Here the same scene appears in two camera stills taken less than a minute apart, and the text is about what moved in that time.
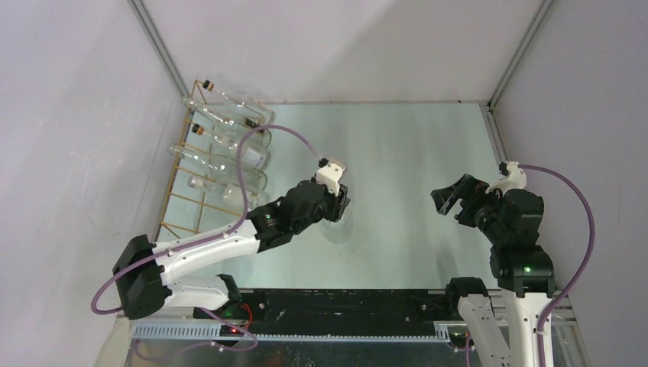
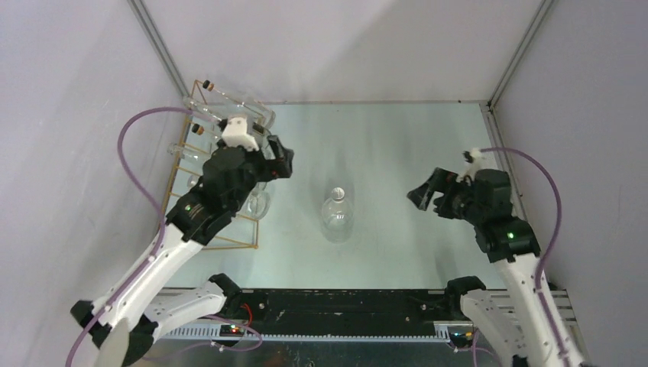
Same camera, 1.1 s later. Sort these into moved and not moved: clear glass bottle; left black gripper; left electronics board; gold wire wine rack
Moved: left black gripper
Not moved: gold wire wine rack; clear glass bottle; left electronics board
